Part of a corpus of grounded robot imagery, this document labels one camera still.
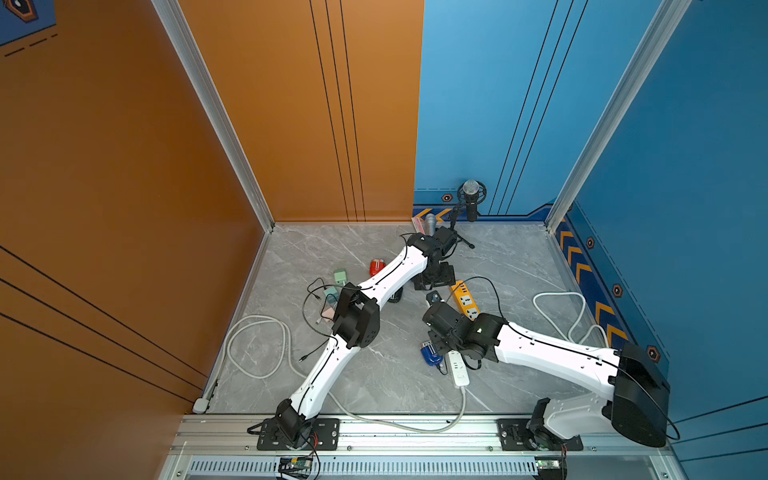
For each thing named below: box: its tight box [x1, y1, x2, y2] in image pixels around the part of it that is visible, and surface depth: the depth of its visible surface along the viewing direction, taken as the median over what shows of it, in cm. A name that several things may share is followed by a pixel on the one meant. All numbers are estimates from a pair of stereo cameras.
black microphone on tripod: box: [450, 179, 487, 249], surface depth 101 cm
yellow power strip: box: [450, 280, 481, 321], surface depth 97 cm
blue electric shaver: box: [420, 340, 444, 366], surface depth 85 cm
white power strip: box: [448, 350, 470, 387], surface depth 82 cm
